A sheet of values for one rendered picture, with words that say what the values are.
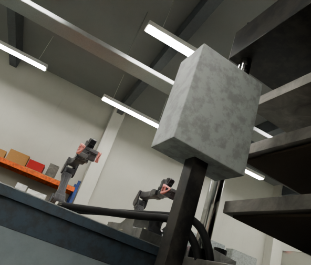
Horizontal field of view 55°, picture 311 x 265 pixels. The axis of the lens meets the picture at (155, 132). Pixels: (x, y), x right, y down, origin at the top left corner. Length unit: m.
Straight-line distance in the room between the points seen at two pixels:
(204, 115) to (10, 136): 6.60
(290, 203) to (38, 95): 7.11
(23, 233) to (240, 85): 0.94
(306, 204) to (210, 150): 0.32
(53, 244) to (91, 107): 6.76
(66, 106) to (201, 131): 6.84
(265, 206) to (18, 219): 0.86
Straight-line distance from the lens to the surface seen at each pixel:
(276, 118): 1.51
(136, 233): 1.47
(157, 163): 7.97
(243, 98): 1.18
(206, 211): 1.27
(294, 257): 1.48
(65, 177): 2.16
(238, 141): 1.10
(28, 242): 1.20
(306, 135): 1.15
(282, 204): 1.09
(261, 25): 1.64
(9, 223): 1.19
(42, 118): 7.57
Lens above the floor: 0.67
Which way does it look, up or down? 25 degrees up
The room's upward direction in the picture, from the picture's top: 20 degrees clockwise
